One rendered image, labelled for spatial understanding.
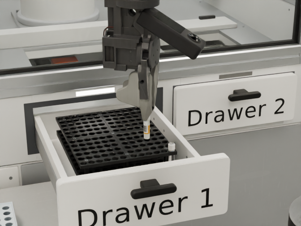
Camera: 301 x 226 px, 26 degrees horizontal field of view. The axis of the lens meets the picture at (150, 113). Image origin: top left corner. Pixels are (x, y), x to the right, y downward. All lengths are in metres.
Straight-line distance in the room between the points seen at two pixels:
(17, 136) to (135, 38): 0.40
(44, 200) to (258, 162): 0.53
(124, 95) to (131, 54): 0.08
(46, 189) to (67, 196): 0.32
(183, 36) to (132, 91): 0.13
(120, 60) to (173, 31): 0.10
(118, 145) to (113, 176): 0.16
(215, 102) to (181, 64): 0.12
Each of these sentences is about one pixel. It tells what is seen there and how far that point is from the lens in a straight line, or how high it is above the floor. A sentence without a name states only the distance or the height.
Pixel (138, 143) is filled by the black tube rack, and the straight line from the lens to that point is 1.19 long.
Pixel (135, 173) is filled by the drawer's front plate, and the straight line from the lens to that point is 1.04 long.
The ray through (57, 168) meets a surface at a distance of 1.13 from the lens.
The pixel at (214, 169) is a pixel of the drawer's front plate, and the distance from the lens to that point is 1.09.
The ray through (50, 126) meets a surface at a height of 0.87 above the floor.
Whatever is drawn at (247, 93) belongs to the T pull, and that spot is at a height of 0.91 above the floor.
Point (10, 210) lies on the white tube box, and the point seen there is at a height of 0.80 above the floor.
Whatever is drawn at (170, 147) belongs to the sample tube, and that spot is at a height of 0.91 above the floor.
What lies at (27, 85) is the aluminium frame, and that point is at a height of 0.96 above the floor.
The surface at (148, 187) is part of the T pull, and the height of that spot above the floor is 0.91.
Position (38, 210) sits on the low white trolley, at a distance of 1.28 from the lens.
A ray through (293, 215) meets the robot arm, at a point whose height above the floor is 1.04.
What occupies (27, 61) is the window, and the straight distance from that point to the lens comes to 1.30.
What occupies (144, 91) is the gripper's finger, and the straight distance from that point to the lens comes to 1.06.
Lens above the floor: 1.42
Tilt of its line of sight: 23 degrees down
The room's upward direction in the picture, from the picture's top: straight up
